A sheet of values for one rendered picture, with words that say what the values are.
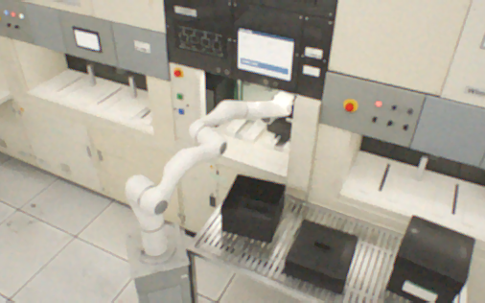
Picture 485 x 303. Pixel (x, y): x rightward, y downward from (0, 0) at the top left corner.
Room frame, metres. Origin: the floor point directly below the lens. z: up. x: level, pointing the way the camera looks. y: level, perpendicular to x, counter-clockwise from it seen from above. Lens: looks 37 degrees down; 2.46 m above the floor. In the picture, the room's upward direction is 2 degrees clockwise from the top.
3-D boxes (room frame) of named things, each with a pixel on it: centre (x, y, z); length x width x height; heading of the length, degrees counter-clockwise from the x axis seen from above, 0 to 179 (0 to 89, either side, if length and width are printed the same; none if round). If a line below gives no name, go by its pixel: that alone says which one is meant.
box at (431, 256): (1.24, -0.85, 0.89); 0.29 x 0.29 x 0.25; 60
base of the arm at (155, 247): (1.39, 0.44, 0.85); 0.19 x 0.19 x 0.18
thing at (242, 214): (1.61, -0.05, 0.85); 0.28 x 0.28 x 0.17; 73
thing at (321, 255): (1.34, -0.38, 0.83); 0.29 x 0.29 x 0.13; 67
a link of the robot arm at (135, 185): (1.41, 0.46, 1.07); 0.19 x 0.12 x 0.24; 46
